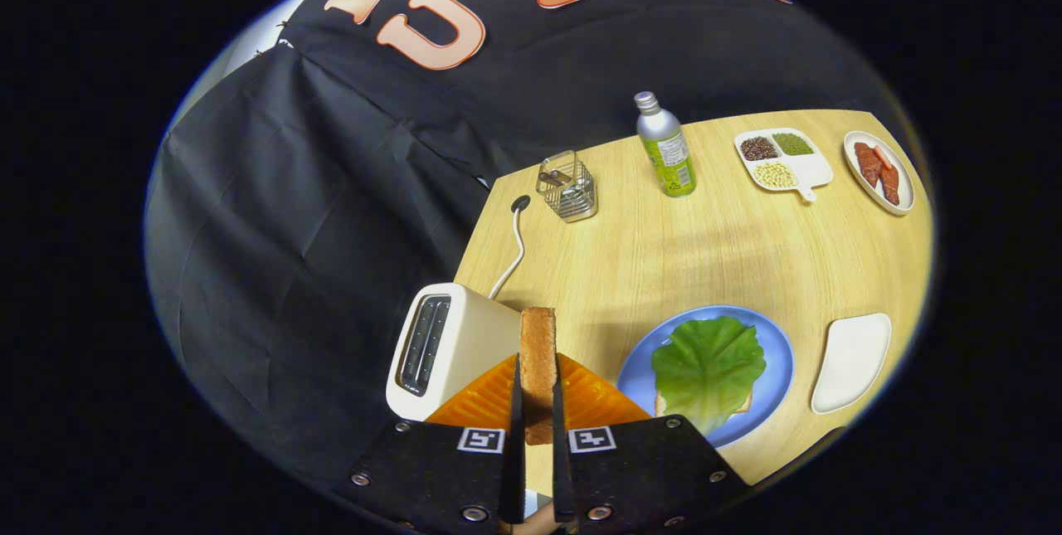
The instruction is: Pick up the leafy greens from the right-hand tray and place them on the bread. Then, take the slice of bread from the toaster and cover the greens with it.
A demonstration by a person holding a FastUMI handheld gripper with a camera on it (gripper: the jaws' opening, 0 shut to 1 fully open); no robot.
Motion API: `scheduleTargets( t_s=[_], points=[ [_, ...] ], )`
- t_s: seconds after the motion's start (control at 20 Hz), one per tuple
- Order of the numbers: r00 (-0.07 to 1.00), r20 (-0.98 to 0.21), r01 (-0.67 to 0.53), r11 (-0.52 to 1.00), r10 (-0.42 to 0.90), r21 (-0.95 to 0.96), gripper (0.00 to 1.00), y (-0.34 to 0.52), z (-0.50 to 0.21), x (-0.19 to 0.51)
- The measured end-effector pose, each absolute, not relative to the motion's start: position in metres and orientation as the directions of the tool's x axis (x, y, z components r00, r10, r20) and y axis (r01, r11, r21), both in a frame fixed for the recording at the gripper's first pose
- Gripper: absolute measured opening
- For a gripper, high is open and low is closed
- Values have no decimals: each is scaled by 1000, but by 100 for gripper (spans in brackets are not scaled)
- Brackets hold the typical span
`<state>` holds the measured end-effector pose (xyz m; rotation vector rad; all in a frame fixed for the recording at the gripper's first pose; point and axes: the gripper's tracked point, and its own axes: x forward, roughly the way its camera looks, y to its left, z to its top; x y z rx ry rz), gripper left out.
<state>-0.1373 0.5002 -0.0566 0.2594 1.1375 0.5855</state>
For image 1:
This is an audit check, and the white toaster cable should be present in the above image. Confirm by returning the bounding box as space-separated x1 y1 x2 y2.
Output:
488 207 527 301

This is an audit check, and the white divided dish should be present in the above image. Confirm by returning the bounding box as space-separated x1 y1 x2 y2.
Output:
733 129 835 202

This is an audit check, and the white round plate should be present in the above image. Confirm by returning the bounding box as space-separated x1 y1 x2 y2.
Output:
843 130 916 216

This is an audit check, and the black backdrop cloth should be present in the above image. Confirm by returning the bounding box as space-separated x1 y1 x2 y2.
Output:
143 0 913 490

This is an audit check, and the silver green bottle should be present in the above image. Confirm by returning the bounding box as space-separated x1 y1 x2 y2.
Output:
634 90 698 199

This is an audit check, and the pile of yellow beans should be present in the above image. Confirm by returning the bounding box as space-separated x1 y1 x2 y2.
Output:
753 162 797 189

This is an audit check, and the green lettuce leaf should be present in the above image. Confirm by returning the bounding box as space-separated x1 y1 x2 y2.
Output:
650 316 767 436

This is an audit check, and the brown toast slice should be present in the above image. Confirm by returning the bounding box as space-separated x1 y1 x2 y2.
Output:
519 307 558 446

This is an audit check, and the metal wire basket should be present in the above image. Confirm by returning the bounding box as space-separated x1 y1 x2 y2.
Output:
536 150 599 224

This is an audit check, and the white toaster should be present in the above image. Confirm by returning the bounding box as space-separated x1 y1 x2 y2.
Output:
385 282 524 422

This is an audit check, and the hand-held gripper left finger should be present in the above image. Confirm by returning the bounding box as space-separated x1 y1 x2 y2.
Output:
336 353 528 532

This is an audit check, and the white squarish plate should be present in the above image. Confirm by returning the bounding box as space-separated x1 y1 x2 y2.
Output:
811 313 893 416

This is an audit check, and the white bread slice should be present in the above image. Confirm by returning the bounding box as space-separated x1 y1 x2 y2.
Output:
654 386 754 420

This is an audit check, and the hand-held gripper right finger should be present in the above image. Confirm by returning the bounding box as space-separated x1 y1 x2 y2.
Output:
552 353 752 534

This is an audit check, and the blue plate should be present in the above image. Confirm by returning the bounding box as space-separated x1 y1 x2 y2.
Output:
616 304 796 449

